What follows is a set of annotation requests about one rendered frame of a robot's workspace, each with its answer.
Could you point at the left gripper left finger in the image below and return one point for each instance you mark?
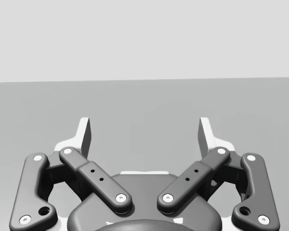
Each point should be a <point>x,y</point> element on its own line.
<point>36,183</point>

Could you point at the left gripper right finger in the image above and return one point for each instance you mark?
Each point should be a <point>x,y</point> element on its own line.
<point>254,183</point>

